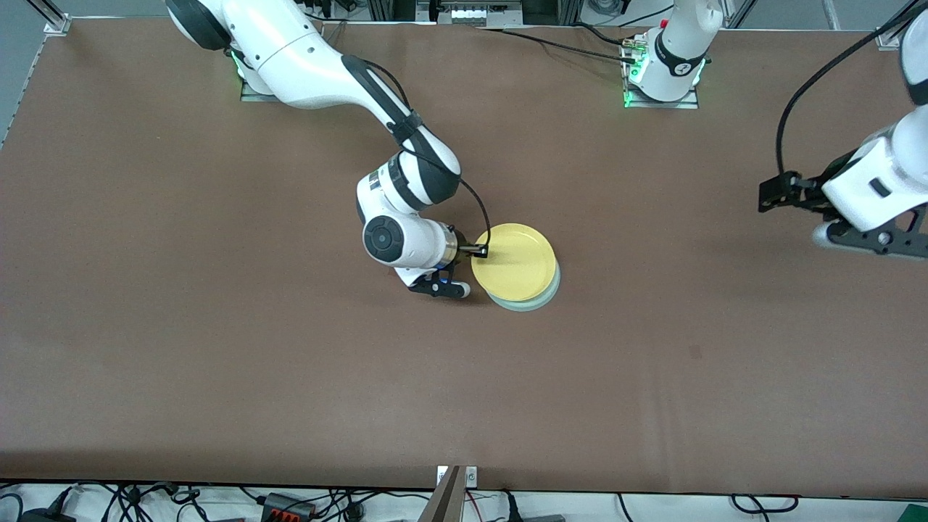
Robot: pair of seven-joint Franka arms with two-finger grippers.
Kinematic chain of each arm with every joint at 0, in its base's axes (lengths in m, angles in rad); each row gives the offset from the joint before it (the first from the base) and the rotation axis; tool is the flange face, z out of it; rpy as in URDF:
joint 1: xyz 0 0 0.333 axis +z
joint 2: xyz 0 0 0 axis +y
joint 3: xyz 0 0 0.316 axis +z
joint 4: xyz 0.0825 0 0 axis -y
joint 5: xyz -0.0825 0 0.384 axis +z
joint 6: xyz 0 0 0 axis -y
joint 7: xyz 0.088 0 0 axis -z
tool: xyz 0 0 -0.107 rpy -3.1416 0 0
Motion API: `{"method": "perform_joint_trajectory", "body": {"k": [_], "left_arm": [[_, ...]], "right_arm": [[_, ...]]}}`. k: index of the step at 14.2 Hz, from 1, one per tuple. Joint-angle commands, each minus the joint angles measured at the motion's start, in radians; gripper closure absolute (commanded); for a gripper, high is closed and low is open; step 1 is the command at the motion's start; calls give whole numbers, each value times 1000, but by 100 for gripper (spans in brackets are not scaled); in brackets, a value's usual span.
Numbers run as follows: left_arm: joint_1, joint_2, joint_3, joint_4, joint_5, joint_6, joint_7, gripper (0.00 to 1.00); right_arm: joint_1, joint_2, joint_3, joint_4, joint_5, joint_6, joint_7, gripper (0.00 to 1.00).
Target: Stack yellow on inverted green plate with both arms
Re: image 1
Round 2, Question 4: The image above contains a grey socket strip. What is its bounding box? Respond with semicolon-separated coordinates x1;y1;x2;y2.
439;0;523;27

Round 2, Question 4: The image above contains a thin black cable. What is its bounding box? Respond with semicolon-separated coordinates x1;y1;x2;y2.
478;26;642;66

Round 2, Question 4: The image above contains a brown table cover sheet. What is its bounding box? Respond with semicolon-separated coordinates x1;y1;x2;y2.
0;16;928;501

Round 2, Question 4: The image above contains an aluminium frame profile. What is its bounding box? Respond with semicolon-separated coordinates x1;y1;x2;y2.
28;0;73;36

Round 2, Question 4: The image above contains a green round plate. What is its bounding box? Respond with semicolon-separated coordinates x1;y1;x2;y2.
484;261;561;313

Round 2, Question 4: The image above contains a black orange power strip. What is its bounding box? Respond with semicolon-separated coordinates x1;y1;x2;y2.
260;492;318;520

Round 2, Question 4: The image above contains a looped black cable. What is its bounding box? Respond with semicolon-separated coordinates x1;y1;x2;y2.
731;494;800;514

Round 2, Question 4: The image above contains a wooden beam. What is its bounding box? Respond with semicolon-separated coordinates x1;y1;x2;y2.
419;465;465;522

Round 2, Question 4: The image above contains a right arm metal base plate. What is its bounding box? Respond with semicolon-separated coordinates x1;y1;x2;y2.
241;72;281;103

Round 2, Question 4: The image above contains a yellow round plate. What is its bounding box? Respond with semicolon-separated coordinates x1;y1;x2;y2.
471;223;558;302

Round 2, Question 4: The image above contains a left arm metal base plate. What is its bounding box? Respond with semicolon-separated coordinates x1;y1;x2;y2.
622;33;700;110

